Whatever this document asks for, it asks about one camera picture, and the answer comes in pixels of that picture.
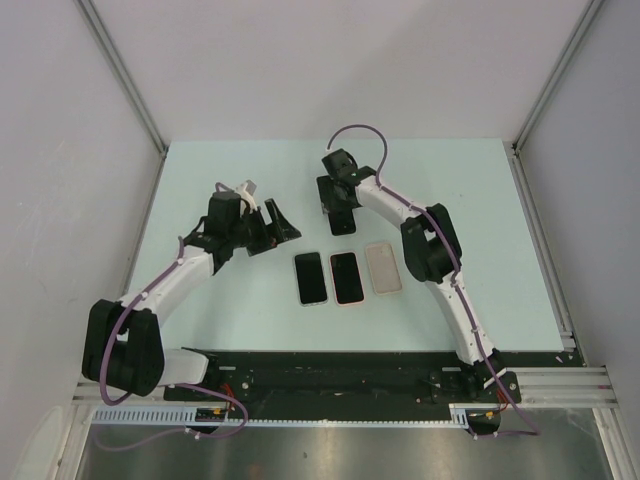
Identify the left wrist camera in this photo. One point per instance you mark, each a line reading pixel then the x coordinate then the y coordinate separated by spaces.
pixel 246 190

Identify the white slotted cable duct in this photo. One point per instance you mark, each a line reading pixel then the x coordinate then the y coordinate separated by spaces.
pixel 192 416

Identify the right aluminium corner post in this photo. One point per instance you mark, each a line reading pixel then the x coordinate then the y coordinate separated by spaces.
pixel 559 70

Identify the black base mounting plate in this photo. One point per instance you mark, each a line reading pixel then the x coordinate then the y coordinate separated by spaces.
pixel 386 385

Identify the aluminium corner post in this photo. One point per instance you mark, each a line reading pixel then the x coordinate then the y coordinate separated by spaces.
pixel 110 51
pixel 559 70

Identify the clear magsafe phone case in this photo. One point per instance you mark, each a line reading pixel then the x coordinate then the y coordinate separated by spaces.
pixel 300 280

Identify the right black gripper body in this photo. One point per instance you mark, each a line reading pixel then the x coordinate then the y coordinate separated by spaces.
pixel 337 201

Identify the beige magsafe phone case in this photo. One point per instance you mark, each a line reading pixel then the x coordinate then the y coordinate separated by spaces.
pixel 383 269

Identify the pink phone case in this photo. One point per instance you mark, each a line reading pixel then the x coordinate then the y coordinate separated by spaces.
pixel 362 280

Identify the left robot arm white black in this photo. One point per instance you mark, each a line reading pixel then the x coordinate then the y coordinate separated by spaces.
pixel 123 350

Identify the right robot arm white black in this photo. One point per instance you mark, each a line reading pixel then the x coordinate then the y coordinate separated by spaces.
pixel 431 251

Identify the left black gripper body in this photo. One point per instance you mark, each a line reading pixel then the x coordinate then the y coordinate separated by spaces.
pixel 253 233

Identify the left aluminium corner post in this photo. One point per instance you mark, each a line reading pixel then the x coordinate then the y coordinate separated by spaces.
pixel 110 51

